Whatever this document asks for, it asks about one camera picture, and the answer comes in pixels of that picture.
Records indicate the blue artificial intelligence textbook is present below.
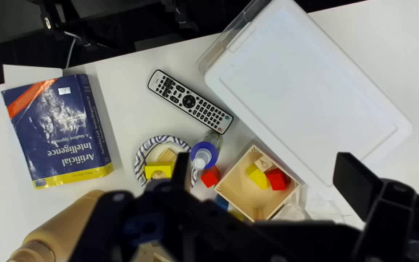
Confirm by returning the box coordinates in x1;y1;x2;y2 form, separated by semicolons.
2;75;114;188

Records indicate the yellow block with hole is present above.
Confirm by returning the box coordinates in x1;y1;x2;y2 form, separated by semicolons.
144;165;173;181

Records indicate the yellow block in tray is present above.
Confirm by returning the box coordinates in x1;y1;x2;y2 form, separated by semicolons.
246;165;269;190

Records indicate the tan water bottle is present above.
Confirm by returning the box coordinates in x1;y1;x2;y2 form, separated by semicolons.
8;191;104;262

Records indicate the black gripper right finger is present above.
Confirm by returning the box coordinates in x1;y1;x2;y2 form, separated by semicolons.
333;152;383;220

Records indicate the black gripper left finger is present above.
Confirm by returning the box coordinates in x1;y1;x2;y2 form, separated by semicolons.
172;153;189;191

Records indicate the wooden tray box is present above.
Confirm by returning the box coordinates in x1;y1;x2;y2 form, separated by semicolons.
216;145;300;222

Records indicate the red cube outside tray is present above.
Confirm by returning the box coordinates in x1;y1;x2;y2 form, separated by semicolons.
201;166;221;188

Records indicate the black remote control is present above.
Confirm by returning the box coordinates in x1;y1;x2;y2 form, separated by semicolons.
147;70;234;134

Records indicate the red block in tray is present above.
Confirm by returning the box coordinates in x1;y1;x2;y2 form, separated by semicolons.
266;169;291;191

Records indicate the blue cap sanitizer bottle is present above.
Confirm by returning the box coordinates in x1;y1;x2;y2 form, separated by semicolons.
191;131;223;171

